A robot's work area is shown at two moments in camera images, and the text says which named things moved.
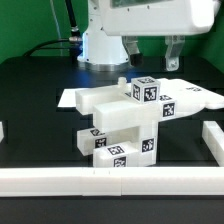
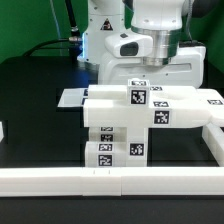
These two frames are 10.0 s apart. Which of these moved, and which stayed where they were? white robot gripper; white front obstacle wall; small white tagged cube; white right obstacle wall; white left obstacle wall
Moved: small white tagged cube; white robot gripper
Stayed: white left obstacle wall; white right obstacle wall; white front obstacle wall
